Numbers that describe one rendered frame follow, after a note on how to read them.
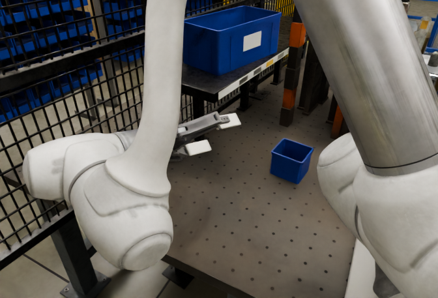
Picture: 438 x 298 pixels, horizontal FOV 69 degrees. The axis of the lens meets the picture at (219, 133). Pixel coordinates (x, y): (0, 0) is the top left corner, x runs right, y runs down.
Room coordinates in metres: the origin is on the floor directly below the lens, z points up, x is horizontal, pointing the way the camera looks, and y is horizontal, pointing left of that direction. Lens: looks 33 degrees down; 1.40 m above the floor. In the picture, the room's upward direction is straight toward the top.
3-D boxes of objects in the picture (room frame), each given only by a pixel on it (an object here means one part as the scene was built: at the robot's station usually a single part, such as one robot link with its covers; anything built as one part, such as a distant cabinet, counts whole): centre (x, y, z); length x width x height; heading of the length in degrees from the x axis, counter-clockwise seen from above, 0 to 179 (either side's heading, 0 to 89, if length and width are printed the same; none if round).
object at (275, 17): (1.04, -0.04, 1.10); 0.30 x 0.17 x 0.13; 136
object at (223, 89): (1.19, -0.15, 1.02); 0.90 x 0.22 x 0.03; 146
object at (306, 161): (0.84, -0.24, 0.75); 0.11 x 0.10 x 0.09; 56
